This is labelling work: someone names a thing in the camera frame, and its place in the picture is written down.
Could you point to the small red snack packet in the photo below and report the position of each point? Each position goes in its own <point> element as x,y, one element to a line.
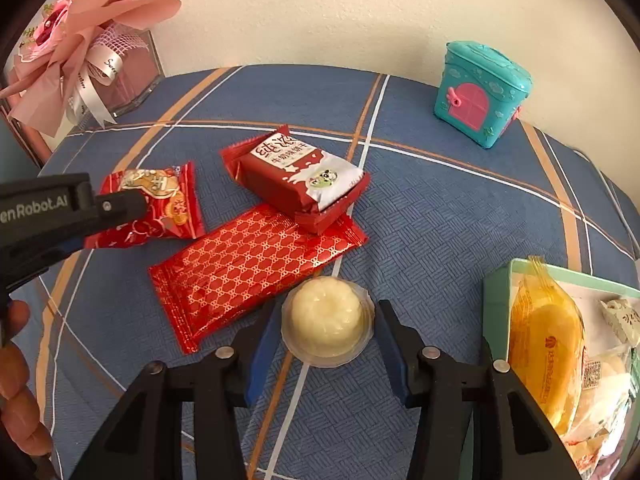
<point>170,216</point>

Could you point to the clear acrylic box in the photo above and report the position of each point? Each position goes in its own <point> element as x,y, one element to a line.
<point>135,77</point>

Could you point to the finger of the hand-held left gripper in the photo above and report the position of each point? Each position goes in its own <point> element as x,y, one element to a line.
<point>120,206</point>

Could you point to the green-edged cardboard tray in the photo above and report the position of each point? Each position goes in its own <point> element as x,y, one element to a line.
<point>497,310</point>

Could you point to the person's left hand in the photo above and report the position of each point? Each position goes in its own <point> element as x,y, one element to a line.
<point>17,390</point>

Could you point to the orange bread packet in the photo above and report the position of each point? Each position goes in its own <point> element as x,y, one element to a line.
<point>545,355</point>

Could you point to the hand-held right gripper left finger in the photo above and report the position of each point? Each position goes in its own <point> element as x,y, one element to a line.
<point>260,347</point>

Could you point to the red milk biscuit packet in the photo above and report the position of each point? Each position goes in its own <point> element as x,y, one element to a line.
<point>280,175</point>

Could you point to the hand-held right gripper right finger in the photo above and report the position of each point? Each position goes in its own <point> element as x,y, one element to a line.
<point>397,355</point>

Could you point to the pink flower bouquet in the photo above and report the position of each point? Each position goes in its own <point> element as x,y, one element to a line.
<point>100,15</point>

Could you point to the reddish brown frame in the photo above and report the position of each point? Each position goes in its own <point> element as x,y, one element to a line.
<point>25,140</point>

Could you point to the red gold-patterned flat packet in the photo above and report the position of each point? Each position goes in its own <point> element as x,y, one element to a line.
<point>235,270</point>

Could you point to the bread in clear wrapper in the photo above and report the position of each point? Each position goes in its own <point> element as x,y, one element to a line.
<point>607,385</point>

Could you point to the teal house-shaped tin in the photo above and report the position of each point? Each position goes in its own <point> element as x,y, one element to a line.
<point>480,97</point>

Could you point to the pale jelly cup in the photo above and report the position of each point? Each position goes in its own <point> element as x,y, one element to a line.
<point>325,317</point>

